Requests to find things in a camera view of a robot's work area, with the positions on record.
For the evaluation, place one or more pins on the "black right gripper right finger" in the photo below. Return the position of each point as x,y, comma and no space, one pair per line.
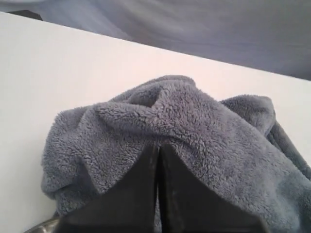
188,206

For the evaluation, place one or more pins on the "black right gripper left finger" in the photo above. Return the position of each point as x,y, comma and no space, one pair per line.
127,207

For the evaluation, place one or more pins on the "grey fluffy towel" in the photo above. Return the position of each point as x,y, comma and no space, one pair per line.
235,146

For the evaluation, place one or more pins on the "round stainless steel plate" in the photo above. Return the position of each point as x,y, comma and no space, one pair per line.
47,226

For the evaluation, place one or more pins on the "grey backdrop cloth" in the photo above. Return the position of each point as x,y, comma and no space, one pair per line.
270,35

